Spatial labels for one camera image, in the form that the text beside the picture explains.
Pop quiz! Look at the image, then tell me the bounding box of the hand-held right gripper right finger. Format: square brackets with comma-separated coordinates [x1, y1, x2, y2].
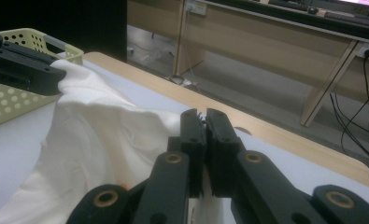
[205, 107, 247, 199]

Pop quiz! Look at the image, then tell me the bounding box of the white power strip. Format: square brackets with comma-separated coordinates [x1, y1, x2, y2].
[185, 0, 208, 17]

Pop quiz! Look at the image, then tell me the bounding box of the black keyboard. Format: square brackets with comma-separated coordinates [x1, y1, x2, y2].
[323, 10, 369, 30]

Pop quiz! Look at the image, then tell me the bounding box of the white table mat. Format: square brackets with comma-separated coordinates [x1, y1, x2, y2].
[0, 50, 369, 224]

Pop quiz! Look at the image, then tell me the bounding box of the pale green plastic basket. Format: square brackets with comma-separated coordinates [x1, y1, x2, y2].
[0, 27, 85, 131]

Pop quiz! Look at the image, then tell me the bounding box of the light wooden desk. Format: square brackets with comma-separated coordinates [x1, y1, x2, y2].
[127, 0, 369, 127]

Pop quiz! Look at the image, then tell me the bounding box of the white baby shirt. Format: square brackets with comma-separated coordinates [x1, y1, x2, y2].
[0, 59, 236, 224]

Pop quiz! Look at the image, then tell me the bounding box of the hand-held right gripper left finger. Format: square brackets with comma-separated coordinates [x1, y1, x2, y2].
[167, 108, 208, 199]

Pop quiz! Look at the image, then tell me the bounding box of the bundle of black cables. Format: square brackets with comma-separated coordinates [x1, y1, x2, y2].
[328, 49, 369, 170]

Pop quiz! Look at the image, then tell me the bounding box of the black curtain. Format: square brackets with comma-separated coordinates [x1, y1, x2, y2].
[0, 0, 129, 63]

